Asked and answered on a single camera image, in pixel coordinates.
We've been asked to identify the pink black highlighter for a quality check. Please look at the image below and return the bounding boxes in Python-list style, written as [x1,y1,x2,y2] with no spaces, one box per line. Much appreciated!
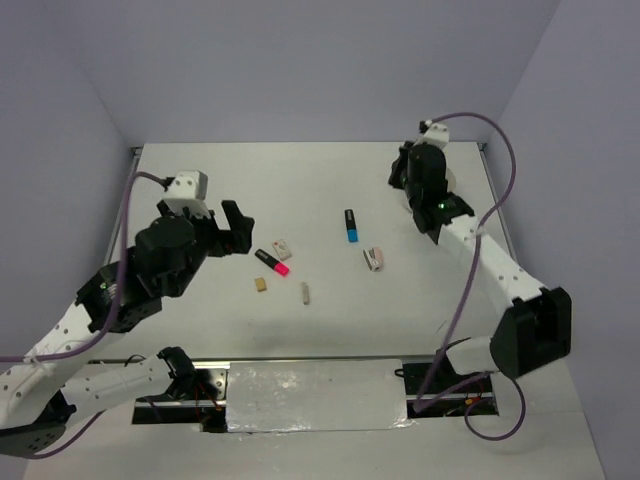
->
[254,249,290,277]

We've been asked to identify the white round divided organizer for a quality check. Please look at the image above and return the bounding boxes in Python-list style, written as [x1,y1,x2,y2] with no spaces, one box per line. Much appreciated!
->
[445,168,457,193]

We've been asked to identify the tan eraser cube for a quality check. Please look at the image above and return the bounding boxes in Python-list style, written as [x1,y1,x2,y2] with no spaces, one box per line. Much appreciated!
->
[255,278,267,292]

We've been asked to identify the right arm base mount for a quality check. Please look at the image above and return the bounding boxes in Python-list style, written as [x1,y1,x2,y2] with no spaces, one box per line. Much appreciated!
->
[394,357,498,419]

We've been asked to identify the white boxed eraser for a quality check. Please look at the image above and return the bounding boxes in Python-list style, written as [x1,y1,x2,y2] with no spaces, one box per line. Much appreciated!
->
[272,239,292,262]

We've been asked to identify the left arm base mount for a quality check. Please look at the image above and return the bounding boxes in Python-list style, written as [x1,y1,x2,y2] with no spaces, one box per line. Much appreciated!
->
[132,361,230,434]

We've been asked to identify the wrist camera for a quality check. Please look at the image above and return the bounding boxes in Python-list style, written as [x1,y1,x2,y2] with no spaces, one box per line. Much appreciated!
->
[415,120,450,149]
[162,170,210,218]

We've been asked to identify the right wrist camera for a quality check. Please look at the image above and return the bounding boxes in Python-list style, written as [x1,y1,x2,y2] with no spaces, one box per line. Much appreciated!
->
[415,120,450,149]

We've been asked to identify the blue black highlighter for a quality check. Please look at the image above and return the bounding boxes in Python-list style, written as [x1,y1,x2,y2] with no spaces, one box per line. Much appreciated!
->
[344,209,359,243]

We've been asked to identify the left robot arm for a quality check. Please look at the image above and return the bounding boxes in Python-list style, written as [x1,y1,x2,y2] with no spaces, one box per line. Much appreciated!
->
[1,200,255,459]

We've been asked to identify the beige chalk stick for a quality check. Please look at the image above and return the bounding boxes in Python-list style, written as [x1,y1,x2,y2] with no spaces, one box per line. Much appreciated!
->
[301,282,311,306]

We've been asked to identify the pink mini stapler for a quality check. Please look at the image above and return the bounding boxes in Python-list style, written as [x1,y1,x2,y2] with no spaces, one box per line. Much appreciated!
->
[363,247,384,272]

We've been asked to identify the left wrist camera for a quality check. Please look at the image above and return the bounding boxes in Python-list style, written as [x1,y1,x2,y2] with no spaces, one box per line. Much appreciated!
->
[162,170,210,218]

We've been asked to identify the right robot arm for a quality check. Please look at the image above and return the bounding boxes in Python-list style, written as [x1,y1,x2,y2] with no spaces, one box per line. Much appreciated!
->
[388,142,572,391]

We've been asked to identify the silver foil sheet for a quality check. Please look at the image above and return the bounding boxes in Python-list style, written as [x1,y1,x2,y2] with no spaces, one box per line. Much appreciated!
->
[226,359,409,433]

